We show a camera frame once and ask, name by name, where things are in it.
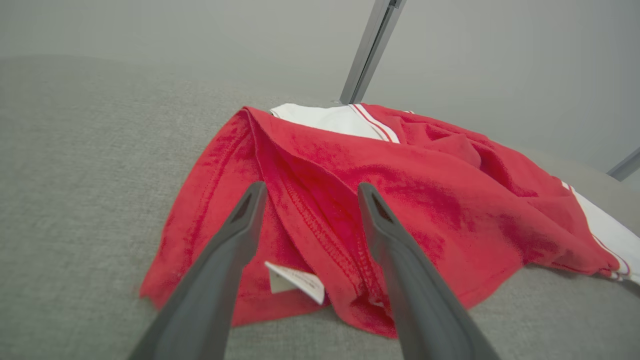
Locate red shorts with white waistband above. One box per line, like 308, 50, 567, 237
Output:
139, 102, 640, 340

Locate grey metal partition post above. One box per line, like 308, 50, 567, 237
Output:
339, 0, 407, 106
606, 146, 640, 182

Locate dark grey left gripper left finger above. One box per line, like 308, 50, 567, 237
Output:
127, 181, 268, 360

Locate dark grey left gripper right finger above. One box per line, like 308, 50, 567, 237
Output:
357, 182, 501, 360

